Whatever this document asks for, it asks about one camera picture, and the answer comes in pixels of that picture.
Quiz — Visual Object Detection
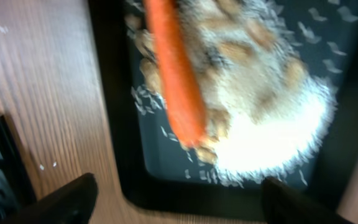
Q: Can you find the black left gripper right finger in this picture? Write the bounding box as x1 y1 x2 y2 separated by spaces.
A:
262 177 352 224

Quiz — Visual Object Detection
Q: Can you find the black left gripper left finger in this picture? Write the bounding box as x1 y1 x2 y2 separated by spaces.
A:
0 173 98 224

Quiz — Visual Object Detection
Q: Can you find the pile of white rice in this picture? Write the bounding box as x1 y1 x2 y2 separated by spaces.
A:
126 0 358 189

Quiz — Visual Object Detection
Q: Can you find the orange carrot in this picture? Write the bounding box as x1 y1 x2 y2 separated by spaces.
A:
144 0 206 147

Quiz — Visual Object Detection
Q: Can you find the pile of peanuts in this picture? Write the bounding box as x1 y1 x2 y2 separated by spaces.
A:
124 1 309 169

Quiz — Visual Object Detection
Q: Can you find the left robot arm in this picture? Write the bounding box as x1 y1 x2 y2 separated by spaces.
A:
0 116 344 223

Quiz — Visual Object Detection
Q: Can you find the black rectangular tray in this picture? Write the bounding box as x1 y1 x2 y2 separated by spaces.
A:
88 0 358 221

